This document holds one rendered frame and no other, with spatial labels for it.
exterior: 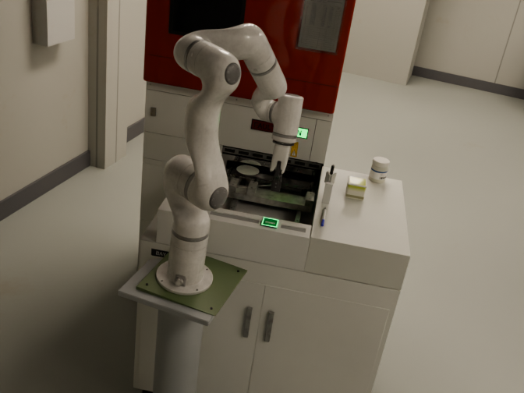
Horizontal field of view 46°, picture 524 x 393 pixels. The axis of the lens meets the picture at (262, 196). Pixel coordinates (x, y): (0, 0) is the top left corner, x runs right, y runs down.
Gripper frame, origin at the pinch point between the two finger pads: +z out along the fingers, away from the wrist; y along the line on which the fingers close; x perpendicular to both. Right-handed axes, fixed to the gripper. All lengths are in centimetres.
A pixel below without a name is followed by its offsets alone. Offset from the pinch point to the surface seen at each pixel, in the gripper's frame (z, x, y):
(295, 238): 17.2, 10.1, 0.9
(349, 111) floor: 21, 36, -441
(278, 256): 25.7, 5.2, -0.9
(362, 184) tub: 1.5, 31.4, -32.9
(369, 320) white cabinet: 45, 42, -5
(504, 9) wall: -112, 197, -593
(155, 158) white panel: 14, -60, -62
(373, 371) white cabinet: 68, 48, -10
